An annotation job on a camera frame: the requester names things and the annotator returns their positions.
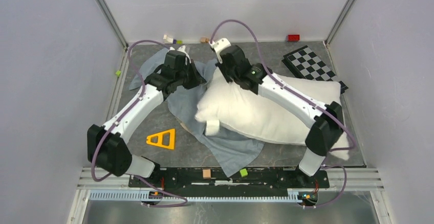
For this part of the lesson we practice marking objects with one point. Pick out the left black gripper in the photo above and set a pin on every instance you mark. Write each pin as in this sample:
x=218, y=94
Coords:
x=197, y=79

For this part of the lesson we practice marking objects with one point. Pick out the white toothed rail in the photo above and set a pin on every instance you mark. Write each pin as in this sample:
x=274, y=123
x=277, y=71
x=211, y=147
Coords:
x=148, y=196

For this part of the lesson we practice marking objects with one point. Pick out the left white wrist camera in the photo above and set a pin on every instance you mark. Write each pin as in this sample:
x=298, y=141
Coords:
x=184, y=49

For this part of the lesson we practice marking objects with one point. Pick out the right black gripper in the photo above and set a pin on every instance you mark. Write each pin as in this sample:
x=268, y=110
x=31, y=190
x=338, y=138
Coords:
x=221, y=67

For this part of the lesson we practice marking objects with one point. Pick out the white purple block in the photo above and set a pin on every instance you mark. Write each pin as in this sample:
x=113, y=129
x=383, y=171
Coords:
x=169, y=40

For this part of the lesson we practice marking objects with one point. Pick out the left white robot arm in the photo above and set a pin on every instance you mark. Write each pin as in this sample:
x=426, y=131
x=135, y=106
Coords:
x=107, y=144

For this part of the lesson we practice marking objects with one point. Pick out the green cube on rail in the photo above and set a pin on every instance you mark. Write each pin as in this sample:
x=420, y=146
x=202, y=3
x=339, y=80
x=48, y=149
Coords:
x=243, y=172

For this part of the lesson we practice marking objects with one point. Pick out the red lego brick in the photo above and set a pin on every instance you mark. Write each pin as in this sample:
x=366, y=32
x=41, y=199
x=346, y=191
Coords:
x=293, y=38

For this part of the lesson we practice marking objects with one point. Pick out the white pillow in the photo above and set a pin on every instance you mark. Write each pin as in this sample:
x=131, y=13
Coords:
x=226, y=105

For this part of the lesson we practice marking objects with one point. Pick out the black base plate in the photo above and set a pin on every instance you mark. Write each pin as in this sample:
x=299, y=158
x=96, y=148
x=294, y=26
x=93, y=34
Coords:
x=260, y=181

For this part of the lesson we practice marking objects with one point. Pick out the tan wooden cube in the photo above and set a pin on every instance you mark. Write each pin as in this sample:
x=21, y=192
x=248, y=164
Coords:
x=206, y=173

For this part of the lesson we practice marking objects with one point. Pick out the yellow triangle piece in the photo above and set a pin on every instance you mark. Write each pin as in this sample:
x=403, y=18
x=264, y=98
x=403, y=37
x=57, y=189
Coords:
x=165, y=139

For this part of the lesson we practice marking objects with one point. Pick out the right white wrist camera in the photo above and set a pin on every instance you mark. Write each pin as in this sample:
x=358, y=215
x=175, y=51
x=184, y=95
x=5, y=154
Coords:
x=218, y=46

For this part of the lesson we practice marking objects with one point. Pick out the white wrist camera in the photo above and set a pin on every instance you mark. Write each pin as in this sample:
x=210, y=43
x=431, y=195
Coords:
x=218, y=46
x=184, y=49

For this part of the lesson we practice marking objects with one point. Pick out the black white checkerboard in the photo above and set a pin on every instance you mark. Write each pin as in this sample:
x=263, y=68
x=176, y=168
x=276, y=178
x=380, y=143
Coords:
x=304, y=63

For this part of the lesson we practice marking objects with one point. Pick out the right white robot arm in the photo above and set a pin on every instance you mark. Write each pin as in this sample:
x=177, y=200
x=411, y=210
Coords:
x=324, y=121

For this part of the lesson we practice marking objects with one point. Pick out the blue grey pillowcase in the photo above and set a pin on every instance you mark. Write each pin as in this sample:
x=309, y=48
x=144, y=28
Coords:
x=231, y=150

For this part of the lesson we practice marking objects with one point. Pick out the tan wooden blocks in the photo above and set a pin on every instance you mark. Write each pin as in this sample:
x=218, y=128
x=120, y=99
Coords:
x=204, y=40

